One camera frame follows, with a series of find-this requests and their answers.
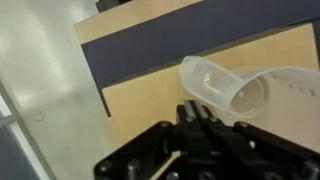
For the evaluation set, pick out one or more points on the bottom flat cardboard box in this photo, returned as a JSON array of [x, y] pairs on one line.
[[143, 36]]

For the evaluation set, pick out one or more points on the clear plastic measuring jug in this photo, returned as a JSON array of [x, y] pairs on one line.
[[283, 100]]

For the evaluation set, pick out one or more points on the upper cardboard box under jug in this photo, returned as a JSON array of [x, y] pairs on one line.
[[137, 104]]

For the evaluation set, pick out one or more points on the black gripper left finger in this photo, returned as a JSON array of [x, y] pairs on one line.
[[185, 117]]

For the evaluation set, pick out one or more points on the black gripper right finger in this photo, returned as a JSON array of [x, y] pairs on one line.
[[207, 122]]

